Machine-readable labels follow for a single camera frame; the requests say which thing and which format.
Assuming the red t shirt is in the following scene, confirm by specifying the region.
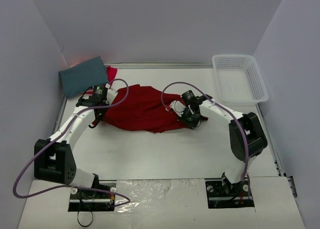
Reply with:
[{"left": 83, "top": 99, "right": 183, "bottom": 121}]
[
  {"left": 90, "top": 84, "right": 210, "bottom": 134},
  {"left": 106, "top": 65, "right": 118, "bottom": 81}
]

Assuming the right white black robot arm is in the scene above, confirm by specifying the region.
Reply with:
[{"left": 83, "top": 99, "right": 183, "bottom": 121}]
[{"left": 170, "top": 90, "right": 268, "bottom": 196}]

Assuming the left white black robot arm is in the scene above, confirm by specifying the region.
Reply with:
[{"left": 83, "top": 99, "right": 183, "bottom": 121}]
[{"left": 33, "top": 86, "right": 118, "bottom": 198}]

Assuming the folded teal t shirt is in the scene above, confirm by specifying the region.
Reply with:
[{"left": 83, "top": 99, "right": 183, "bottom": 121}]
[{"left": 59, "top": 56, "right": 109, "bottom": 99}]

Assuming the folded red t shirt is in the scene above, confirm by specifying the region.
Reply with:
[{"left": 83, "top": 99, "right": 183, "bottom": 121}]
[{"left": 106, "top": 65, "right": 118, "bottom": 81}]

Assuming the white plastic basket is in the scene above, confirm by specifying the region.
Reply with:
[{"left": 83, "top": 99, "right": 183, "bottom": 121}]
[{"left": 212, "top": 54, "right": 269, "bottom": 106}]

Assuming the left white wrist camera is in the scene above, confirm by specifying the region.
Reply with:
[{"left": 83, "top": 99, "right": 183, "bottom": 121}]
[{"left": 106, "top": 88, "right": 118, "bottom": 105}]

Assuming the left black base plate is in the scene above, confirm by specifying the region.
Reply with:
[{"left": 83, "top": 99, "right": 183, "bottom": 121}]
[{"left": 68, "top": 187, "right": 115, "bottom": 212}]

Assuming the thin black cable loop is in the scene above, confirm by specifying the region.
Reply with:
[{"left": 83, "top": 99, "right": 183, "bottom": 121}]
[{"left": 76, "top": 210, "right": 95, "bottom": 228}]

